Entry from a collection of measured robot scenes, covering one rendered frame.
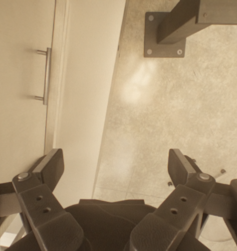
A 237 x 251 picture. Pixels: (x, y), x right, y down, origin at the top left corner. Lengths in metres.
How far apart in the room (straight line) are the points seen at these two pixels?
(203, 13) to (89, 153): 0.55
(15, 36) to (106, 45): 0.28
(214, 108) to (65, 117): 1.25
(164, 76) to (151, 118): 0.34
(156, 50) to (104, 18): 0.84
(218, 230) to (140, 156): 0.77
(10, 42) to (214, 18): 0.46
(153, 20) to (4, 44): 1.17
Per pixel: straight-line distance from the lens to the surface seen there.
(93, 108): 0.62
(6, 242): 1.16
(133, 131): 1.49
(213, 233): 1.60
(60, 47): 0.61
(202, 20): 0.54
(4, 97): 0.42
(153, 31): 1.43
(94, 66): 0.61
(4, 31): 0.41
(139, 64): 1.41
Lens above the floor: 1.40
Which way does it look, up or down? 73 degrees down
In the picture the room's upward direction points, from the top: 177 degrees counter-clockwise
